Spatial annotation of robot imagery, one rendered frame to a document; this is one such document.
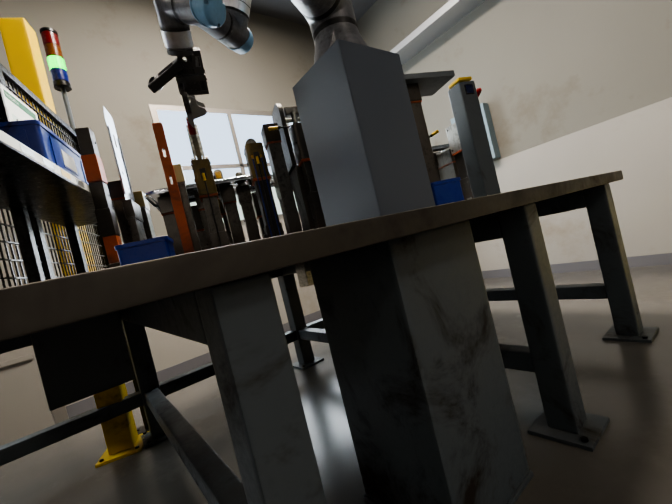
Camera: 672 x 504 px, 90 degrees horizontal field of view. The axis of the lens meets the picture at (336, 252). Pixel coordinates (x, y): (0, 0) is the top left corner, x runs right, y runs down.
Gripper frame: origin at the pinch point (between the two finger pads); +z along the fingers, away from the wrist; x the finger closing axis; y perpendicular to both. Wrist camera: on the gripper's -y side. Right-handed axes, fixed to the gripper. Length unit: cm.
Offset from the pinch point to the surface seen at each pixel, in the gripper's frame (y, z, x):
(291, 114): 32.8, 0.9, -0.1
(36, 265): -51, 30, -18
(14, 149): -32.2, -10.1, -34.7
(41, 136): -35.3, -3.9, -11.1
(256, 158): 17.3, 10.0, -10.8
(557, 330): 81, 36, -88
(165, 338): -58, 186, 73
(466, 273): 52, 15, -75
